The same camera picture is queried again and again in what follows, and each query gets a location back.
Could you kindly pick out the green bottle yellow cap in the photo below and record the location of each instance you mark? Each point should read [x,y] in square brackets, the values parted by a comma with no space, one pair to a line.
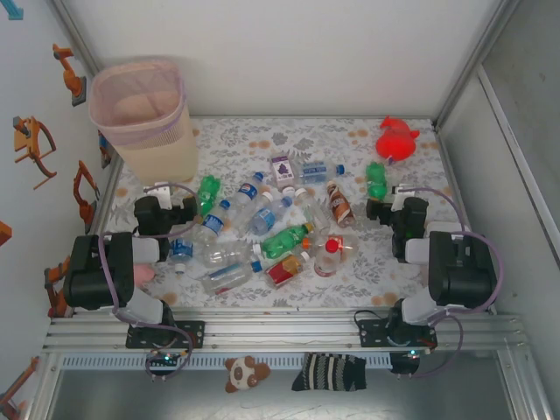
[282,242]

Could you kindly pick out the clear bottle pale blue label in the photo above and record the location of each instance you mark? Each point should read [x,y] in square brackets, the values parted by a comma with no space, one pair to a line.
[317,170]

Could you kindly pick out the beige mesh bin pink bag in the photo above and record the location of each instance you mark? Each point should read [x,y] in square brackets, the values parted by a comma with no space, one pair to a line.
[166,149]

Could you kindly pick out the pink plush toy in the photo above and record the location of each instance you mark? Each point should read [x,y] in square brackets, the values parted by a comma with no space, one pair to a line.
[143,273]

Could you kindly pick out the clear bottle green label white cap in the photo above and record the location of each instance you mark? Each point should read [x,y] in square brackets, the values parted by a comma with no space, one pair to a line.
[312,212]

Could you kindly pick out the black white striped sock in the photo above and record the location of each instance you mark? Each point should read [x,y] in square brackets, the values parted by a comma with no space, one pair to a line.
[328,372]

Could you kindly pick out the brown coffee drink bottle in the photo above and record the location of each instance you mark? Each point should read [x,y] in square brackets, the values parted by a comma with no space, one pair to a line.
[340,205]

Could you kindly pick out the aluminium frame post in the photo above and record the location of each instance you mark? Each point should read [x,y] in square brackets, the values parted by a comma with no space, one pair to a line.
[477,57]
[72,30]

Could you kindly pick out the clear bottle blue red label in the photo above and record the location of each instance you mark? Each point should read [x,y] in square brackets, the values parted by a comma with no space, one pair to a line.
[227,276]

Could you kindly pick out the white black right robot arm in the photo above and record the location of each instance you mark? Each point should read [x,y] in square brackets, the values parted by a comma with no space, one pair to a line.
[459,275]

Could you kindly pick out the controller board with leds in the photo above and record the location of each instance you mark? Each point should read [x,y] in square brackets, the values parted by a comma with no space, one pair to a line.
[404,365]
[164,359]

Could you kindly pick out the clear Pepsi bottle blue cap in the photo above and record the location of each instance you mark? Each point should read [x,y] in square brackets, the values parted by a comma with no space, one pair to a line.
[246,192]

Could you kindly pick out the water bottle blue label white cap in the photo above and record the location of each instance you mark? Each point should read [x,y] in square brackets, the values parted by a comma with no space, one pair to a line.
[181,248]

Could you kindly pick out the red yellow label bottle white cap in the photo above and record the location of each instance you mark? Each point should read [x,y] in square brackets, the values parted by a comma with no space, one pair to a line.
[282,271]

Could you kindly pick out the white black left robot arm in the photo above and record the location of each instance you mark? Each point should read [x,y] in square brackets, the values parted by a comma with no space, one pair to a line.
[92,280]

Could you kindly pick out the clear bottle orange label orange cap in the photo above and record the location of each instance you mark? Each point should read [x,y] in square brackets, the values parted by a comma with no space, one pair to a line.
[339,240]

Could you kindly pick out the large clear bottle white cap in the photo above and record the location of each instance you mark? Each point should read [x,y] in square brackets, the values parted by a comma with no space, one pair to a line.
[223,254]

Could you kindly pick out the purple grape juice carton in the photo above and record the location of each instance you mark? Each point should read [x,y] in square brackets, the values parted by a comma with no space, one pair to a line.
[282,170]

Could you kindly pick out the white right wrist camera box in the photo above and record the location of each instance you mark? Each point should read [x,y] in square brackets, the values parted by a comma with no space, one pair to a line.
[401,191]

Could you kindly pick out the orange claw machine wall sticker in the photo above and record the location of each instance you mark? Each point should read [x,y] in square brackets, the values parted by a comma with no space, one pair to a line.
[27,149]

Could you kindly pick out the floral table cloth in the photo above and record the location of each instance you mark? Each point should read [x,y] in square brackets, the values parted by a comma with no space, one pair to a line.
[350,289]

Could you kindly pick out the red plush toy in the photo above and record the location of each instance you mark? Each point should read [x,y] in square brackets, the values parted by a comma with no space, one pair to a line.
[396,146]

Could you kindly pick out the blue wall sticker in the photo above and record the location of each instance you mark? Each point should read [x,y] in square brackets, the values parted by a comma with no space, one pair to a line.
[13,9]

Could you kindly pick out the brown white panda plush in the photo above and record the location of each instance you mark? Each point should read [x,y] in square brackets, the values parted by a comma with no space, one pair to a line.
[242,375]

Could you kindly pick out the clear bottle red cap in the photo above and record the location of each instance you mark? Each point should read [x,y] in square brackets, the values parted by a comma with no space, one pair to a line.
[327,264]

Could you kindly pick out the aluminium frame rail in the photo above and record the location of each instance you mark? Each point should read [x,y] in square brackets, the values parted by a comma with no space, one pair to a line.
[280,332]

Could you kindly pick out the green crushed plastic bottle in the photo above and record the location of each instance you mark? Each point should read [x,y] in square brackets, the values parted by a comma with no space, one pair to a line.
[376,179]
[209,192]

